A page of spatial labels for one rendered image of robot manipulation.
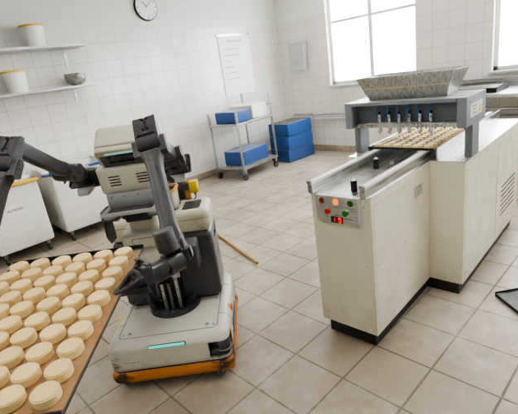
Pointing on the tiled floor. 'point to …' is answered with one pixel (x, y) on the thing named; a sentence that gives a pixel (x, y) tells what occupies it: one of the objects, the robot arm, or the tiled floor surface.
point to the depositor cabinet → (469, 203)
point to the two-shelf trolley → (241, 144)
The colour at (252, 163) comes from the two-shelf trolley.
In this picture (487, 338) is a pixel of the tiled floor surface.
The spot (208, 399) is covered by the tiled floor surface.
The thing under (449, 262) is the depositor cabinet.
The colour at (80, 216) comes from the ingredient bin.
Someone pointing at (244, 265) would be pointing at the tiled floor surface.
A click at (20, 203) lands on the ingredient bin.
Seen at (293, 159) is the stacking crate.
